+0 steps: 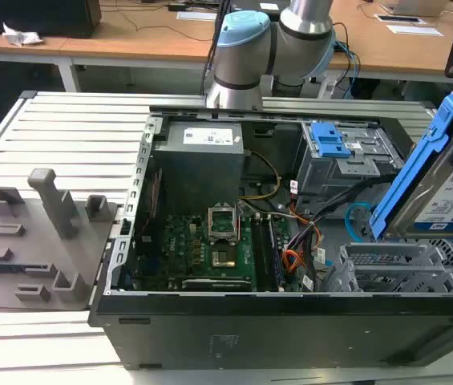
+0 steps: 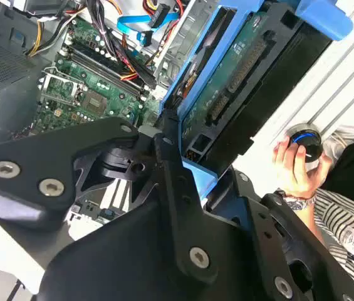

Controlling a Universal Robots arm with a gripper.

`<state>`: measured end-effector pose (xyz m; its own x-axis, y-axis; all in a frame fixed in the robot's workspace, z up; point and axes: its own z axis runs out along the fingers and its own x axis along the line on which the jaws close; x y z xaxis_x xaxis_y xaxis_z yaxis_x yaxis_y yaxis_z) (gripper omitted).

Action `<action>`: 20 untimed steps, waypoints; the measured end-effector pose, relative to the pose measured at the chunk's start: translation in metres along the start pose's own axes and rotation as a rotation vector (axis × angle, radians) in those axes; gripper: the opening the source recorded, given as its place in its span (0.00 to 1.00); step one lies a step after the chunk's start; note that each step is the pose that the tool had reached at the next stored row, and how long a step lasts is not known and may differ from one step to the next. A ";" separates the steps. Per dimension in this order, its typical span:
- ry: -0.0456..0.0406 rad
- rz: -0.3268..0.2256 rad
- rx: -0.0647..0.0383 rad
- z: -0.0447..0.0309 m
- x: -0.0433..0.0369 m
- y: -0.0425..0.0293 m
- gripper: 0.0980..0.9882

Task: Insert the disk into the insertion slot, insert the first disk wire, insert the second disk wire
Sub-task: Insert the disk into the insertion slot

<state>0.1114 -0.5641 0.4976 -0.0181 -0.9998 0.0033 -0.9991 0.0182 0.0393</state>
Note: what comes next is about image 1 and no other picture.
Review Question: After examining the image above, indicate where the blue flat disk wire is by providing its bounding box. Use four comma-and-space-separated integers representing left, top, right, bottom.
345, 202, 372, 242

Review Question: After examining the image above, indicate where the wooden desk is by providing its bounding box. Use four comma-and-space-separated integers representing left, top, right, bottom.
328, 0, 453, 85
0, 0, 221, 94

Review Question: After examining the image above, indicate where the grey parts rack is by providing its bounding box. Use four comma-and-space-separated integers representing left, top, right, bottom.
0, 168, 119, 310

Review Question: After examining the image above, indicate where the RAM stick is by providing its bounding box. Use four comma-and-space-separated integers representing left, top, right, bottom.
268, 218, 287, 289

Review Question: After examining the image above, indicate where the metal drive cage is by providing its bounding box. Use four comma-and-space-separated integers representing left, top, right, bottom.
296, 119, 406, 220

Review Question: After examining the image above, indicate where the grey power supply unit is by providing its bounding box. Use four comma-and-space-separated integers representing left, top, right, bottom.
152, 121, 245, 220

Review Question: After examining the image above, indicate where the CPU socket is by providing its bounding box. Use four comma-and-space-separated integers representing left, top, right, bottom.
209, 245, 238, 270

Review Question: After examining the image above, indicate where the black PC case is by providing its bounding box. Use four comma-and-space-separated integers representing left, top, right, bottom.
87, 104, 453, 372

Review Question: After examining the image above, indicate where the crumpled white paper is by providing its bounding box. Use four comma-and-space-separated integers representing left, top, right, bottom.
2, 22, 45, 47

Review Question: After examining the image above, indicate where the black box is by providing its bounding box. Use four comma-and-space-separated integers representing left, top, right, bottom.
0, 0, 103, 39

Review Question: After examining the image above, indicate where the thick black cable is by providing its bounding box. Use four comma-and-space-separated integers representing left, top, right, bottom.
300, 170, 402, 228

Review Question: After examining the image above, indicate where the black RAM slot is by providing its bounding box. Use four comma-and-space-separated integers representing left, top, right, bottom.
251, 216, 274, 292

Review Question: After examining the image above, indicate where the blue plastic drive latch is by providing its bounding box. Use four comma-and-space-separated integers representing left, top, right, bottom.
309, 121, 351, 159

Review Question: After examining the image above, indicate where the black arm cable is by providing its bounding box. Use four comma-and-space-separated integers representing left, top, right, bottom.
203, 0, 233, 97

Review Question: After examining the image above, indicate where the white paper sheet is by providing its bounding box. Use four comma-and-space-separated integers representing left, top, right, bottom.
385, 23, 444, 39
176, 10, 219, 22

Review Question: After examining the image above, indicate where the black expansion slot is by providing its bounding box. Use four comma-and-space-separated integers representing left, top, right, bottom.
180, 277, 252, 290

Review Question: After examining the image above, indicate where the metal disk bay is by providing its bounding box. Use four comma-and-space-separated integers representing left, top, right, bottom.
321, 238, 453, 294

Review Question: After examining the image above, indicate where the blue cable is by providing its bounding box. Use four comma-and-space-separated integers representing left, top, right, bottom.
333, 38, 362, 101

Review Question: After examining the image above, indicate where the multicoloured disk power wire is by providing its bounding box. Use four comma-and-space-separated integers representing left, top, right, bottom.
283, 208, 324, 282

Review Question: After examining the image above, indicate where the green motherboard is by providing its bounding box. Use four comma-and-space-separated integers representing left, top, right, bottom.
135, 212, 303, 292

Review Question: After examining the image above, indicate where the metal socket cover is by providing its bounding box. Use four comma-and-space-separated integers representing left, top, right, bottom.
208, 204, 239, 245

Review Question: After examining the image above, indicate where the yellow and black wire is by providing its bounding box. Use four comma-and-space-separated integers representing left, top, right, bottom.
241, 150, 284, 201

